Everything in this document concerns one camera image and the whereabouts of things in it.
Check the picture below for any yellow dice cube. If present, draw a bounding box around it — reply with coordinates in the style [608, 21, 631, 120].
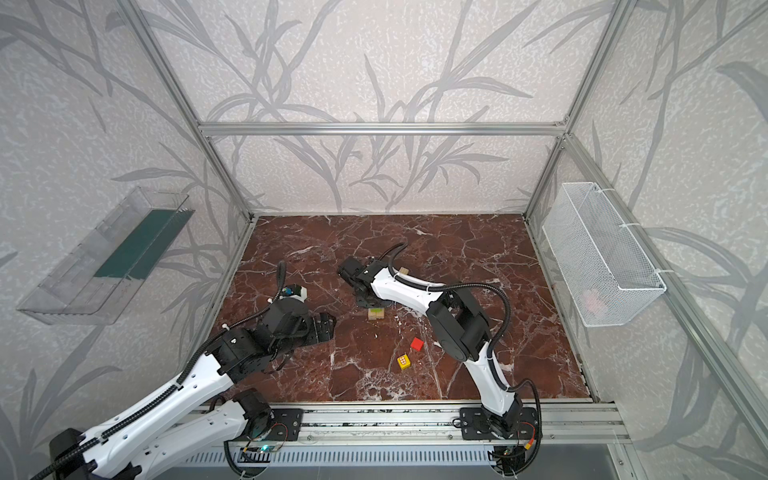
[397, 354, 411, 370]

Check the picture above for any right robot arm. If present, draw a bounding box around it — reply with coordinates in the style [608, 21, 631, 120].
[338, 257, 523, 439]

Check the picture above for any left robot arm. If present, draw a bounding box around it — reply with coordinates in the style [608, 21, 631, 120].
[37, 296, 336, 479]

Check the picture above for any left circuit board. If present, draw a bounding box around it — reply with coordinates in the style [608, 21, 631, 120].
[238, 443, 283, 464]

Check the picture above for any clear plastic bin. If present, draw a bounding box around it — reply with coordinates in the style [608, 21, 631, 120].
[17, 187, 195, 326]

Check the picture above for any right wiring bundle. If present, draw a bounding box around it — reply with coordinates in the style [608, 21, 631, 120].
[488, 441, 536, 478]

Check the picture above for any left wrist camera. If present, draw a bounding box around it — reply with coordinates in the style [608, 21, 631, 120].
[279, 284, 308, 302]

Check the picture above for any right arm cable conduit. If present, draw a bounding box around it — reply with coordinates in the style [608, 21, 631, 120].
[377, 242, 544, 475]

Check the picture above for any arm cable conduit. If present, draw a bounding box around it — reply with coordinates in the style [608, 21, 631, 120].
[29, 260, 289, 480]
[377, 242, 544, 475]

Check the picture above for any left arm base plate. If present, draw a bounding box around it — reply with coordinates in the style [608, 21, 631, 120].
[250, 408, 304, 442]

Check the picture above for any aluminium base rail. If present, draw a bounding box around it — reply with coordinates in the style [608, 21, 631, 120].
[235, 401, 631, 448]

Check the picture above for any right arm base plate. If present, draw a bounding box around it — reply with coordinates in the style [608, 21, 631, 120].
[451, 407, 540, 442]

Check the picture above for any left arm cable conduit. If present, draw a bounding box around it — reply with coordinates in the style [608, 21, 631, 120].
[29, 260, 289, 480]

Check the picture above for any white wire basket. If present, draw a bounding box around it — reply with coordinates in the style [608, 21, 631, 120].
[542, 182, 666, 327]

